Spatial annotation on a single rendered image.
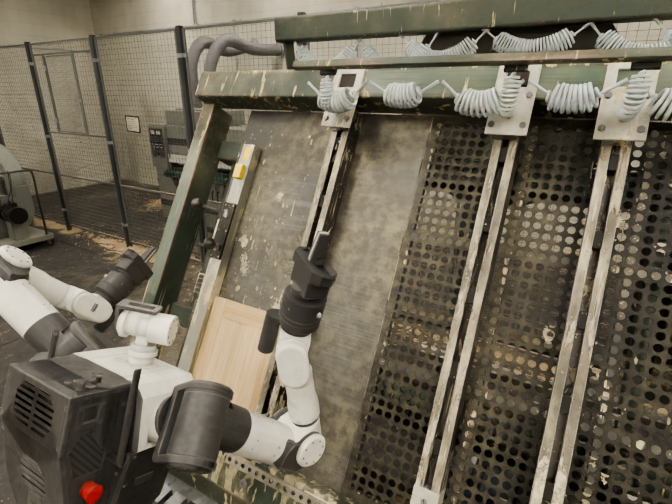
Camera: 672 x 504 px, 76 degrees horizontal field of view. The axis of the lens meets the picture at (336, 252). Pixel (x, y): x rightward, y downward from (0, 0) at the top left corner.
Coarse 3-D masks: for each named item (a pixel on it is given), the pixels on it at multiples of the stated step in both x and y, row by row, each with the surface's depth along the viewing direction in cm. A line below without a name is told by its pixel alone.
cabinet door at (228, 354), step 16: (224, 304) 145; (240, 304) 142; (208, 320) 146; (224, 320) 144; (240, 320) 141; (256, 320) 138; (208, 336) 145; (224, 336) 142; (240, 336) 140; (256, 336) 137; (208, 352) 143; (224, 352) 141; (240, 352) 138; (256, 352) 136; (208, 368) 142; (224, 368) 140; (240, 368) 137; (256, 368) 134; (224, 384) 138; (240, 384) 136; (256, 384) 133; (240, 400) 134; (256, 400) 132
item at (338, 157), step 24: (336, 72) 118; (360, 72) 130; (336, 120) 130; (360, 120) 137; (336, 144) 133; (336, 168) 131; (336, 192) 132; (312, 216) 131; (336, 216) 134; (312, 240) 132; (264, 384) 126; (264, 408) 125
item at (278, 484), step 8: (232, 456) 127; (232, 464) 126; (240, 464) 125; (248, 464) 124; (248, 472) 124; (256, 472) 123; (264, 472) 121; (264, 480) 121; (280, 480) 119; (280, 488) 118; (288, 488) 117; (296, 488) 116; (288, 496) 117; (296, 496) 116; (304, 496) 115; (312, 496) 114
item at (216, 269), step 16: (240, 160) 153; (256, 160) 154; (240, 192) 150; (240, 208) 151; (224, 256) 148; (208, 272) 148; (224, 272) 150; (208, 288) 147; (208, 304) 146; (192, 320) 147; (192, 336) 145; (192, 352) 144; (192, 368) 144
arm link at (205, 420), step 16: (192, 400) 80; (208, 400) 80; (224, 400) 82; (192, 416) 78; (208, 416) 79; (224, 416) 82; (240, 416) 85; (176, 432) 78; (192, 432) 77; (208, 432) 78; (224, 432) 81; (240, 432) 84; (176, 448) 76; (192, 448) 76; (208, 448) 77; (224, 448) 83; (240, 448) 85
